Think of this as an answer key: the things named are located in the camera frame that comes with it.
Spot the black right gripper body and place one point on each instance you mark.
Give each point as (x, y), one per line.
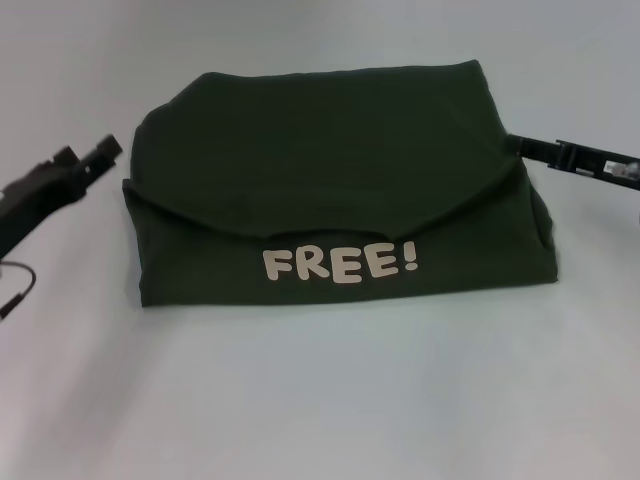
(590, 162)

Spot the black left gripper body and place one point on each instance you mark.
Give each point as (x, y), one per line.
(40, 195)

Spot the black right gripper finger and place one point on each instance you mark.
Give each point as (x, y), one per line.
(532, 147)

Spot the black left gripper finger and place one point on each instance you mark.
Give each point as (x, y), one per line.
(100, 164)
(110, 146)

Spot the dark green t-shirt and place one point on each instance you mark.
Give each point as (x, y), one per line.
(325, 175)

